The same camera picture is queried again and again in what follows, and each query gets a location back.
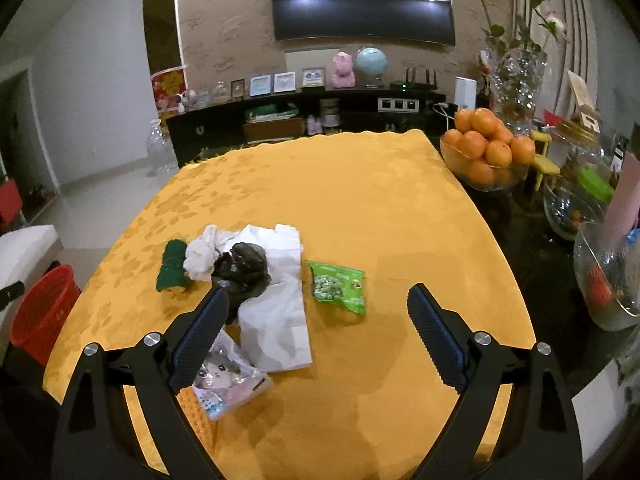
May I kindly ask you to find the yellow foam fruit net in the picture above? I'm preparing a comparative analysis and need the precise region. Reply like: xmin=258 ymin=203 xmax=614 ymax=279
xmin=177 ymin=388 xmax=217 ymax=456

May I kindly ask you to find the clear cartoon plastic packet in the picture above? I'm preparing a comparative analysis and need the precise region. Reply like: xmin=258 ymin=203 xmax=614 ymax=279
xmin=192 ymin=330 xmax=272 ymax=420

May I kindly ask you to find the white mesh cloth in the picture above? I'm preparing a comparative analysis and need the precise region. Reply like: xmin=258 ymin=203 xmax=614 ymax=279
xmin=183 ymin=224 xmax=236 ymax=282

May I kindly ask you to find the white paper tissue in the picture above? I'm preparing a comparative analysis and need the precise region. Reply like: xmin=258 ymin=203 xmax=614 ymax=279
xmin=216 ymin=224 xmax=312 ymax=372

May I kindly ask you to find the black plastic bag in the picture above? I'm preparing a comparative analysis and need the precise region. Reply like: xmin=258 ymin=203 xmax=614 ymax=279
xmin=210 ymin=242 xmax=271 ymax=325

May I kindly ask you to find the green pea snack packet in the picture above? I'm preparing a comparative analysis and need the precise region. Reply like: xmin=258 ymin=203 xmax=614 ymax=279
xmin=307 ymin=261 xmax=367 ymax=315

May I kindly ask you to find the red plastic mesh basket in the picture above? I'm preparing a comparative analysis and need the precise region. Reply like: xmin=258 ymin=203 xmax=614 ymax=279
xmin=10 ymin=264 xmax=80 ymax=366

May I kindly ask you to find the white cushioned sofa bench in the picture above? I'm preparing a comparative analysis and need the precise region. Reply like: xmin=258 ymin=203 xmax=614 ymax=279
xmin=0 ymin=224 xmax=63 ymax=296

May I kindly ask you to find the red chair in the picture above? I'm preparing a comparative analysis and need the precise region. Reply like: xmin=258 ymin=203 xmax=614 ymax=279
xmin=0 ymin=179 xmax=23 ymax=233

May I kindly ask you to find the glass bowl with strawberries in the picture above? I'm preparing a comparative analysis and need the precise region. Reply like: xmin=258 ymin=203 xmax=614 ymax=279
xmin=574 ymin=222 xmax=639 ymax=332

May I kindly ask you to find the clear large water bottle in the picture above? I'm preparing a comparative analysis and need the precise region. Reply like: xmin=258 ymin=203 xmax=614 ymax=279
xmin=145 ymin=119 xmax=178 ymax=186

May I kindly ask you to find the yellow floral tablecloth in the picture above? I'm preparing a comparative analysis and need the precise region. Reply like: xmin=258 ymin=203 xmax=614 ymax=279
xmin=43 ymin=130 xmax=535 ymax=479

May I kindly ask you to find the black tv cabinet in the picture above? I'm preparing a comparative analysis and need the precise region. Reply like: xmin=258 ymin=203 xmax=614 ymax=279
xmin=167 ymin=89 xmax=447 ymax=166

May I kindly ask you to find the small yellow toy chair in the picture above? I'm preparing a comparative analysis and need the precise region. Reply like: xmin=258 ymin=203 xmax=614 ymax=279
xmin=529 ymin=130 xmax=561 ymax=192

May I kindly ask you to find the glass bowl of oranges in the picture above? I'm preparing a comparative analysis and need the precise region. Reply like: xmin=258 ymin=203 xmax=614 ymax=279
xmin=439 ymin=107 xmax=536 ymax=192

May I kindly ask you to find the white router box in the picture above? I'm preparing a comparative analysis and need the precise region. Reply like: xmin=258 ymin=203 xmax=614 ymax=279
xmin=454 ymin=76 xmax=477 ymax=110

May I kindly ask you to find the crystal vase with roses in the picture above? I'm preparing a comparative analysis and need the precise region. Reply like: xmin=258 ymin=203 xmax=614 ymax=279
xmin=480 ymin=0 xmax=567 ymax=136

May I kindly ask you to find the pink plush toy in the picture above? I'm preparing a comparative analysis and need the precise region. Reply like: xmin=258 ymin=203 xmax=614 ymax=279
xmin=331 ymin=52 xmax=356 ymax=89

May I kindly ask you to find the light blue globe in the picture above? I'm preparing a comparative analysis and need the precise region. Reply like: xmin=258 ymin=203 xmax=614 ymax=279
xmin=354 ymin=47 xmax=388 ymax=88

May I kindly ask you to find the black curved television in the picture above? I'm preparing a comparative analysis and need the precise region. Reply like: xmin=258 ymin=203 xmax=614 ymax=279
xmin=271 ymin=0 xmax=456 ymax=47

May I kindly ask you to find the red festive wall poster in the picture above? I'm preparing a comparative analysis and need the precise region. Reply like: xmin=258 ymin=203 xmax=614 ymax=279
xmin=151 ymin=66 xmax=186 ymax=113

